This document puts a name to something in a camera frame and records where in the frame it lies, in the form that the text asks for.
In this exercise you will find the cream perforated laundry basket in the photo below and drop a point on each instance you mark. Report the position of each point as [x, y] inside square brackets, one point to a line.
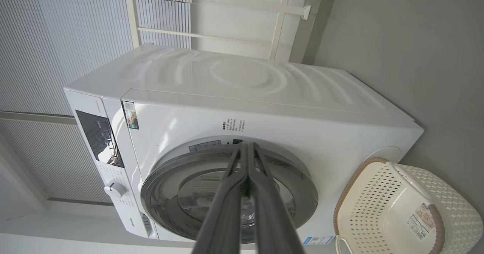
[382, 212]

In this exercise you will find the round glass washer door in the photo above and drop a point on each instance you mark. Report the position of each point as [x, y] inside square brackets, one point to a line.
[170, 193]

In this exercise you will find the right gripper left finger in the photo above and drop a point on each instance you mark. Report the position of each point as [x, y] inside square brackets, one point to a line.
[223, 216]

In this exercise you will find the white washing machine dial knob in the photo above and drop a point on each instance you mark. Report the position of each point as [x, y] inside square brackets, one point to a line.
[114, 189]

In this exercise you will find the white front-load washing machine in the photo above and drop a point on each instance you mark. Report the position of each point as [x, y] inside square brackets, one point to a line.
[234, 95]

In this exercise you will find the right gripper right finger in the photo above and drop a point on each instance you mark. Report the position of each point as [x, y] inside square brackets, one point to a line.
[272, 223]

